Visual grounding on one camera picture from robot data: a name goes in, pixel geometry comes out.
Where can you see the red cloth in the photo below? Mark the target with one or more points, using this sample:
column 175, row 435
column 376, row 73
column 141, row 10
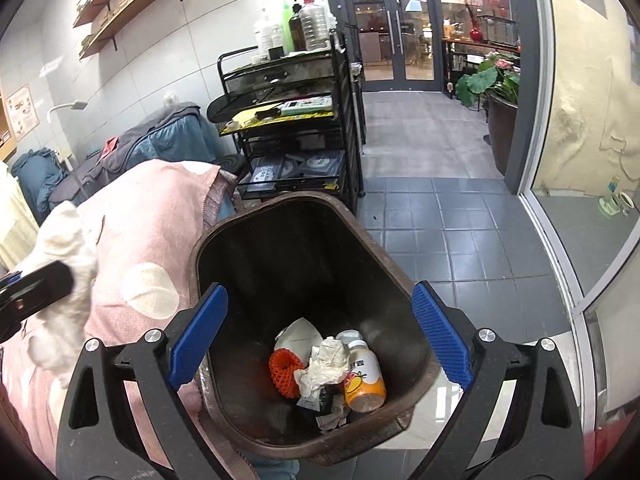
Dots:
column 110, row 146

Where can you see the blue cloth pile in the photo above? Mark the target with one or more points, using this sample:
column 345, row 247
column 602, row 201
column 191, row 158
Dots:
column 35, row 175

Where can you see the clear bottle with red cap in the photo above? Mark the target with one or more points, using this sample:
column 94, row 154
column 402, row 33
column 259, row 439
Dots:
column 315, row 22

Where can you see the brown trash bin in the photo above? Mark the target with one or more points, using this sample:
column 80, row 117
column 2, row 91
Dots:
column 300, row 270

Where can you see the white tissue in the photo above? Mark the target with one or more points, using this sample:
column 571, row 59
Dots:
column 325, row 360

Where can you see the potted green plant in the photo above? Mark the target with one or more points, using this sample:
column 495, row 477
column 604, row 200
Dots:
column 495, row 90

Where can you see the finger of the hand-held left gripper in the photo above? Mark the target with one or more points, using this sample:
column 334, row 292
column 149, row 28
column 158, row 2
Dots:
column 35, row 292

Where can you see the red vase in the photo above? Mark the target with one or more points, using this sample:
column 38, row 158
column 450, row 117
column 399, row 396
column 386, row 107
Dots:
column 475, row 27

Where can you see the glass double door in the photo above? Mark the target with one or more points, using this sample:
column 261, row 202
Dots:
column 390, row 30

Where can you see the wall poster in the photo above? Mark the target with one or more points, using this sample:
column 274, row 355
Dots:
column 21, row 112

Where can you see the white face mask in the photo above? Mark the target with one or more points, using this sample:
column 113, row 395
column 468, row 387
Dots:
column 300, row 332

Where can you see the chair with cream cloth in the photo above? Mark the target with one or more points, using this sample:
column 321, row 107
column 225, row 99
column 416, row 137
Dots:
column 12, row 220

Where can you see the massage bed with blue cover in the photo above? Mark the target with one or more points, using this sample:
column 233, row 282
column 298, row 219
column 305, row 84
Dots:
column 165, row 135

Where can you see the dark brown bottle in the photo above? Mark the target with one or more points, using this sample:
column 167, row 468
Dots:
column 297, row 27

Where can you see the plastic bottle with orange label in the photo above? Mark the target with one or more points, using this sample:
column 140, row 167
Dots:
column 365, row 375

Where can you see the red foam net sleeve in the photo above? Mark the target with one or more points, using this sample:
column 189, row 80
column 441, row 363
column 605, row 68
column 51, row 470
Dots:
column 282, row 372

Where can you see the white floor lamp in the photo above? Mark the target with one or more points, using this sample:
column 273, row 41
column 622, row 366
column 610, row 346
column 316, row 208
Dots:
column 67, row 110

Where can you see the green plastic bottle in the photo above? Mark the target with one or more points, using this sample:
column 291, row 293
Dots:
column 287, row 20

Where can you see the white and green box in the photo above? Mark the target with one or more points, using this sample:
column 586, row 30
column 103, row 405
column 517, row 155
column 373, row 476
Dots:
column 306, row 105

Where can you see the black metal trolley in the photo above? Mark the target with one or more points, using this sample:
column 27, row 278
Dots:
column 300, row 130

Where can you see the large cream paper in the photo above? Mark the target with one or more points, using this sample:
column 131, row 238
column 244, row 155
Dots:
column 65, row 240

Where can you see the grey blanket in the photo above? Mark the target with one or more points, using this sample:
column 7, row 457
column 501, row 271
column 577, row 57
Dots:
column 150, row 125

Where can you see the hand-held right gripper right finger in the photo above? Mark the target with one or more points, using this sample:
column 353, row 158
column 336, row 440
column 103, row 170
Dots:
column 442, row 332

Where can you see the white plastic bottle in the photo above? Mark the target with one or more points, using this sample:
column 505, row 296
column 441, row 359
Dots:
column 265, row 35

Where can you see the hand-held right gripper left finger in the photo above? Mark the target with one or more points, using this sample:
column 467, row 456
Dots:
column 197, row 332

